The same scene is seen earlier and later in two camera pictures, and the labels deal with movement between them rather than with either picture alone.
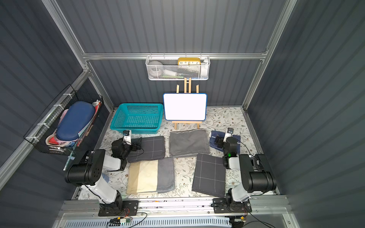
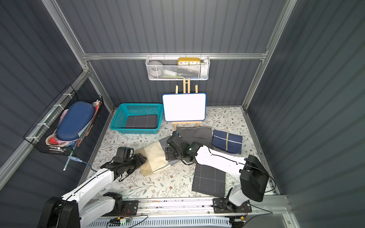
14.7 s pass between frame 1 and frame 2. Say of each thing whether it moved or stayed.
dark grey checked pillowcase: moved
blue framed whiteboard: stayed
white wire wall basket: stayed
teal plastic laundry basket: stayed
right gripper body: moved
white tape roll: stayed
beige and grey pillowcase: moved
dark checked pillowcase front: stayed
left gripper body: moved
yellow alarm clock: stayed
